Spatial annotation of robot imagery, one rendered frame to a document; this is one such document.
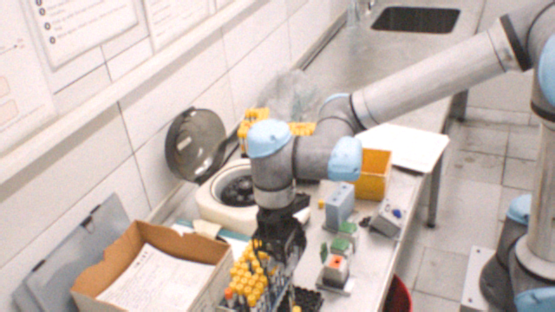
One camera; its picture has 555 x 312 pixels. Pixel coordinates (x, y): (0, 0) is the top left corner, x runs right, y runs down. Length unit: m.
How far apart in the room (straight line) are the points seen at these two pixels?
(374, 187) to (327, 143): 0.66
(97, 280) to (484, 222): 2.06
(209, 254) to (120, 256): 0.22
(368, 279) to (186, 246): 0.46
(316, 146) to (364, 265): 0.56
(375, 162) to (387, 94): 0.71
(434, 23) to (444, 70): 2.19
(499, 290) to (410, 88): 0.49
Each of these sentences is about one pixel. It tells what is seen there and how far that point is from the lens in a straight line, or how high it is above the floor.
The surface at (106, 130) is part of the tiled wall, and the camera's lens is 1.29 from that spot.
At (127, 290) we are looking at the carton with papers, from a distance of 1.28.
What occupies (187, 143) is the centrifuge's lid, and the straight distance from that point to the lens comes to 1.49.
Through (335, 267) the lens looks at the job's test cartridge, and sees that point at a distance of 1.21.
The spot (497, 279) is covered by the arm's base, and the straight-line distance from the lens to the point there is 1.15.
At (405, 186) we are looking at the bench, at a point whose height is 0.87.
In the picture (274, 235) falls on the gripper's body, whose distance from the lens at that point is 0.94.
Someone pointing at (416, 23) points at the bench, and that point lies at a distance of 3.07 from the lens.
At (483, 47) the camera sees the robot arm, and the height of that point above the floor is 1.51.
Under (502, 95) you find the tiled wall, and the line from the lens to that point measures 3.59.
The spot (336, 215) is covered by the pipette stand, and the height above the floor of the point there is 0.94.
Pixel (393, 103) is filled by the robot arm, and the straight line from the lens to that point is 0.89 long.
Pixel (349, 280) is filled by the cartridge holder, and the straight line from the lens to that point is 1.27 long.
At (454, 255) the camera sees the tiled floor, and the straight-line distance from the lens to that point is 2.63.
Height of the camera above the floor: 1.84
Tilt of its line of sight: 34 degrees down
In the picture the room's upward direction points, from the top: 6 degrees counter-clockwise
